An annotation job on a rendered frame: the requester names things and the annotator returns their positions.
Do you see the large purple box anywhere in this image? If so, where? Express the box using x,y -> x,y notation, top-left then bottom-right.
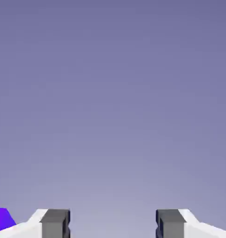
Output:
0,207 -> 17,233

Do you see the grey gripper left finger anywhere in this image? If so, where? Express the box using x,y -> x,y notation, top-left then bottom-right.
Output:
0,208 -> 71,238

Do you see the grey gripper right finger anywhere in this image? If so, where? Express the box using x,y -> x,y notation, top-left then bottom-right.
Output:
155,208 -> 226,238

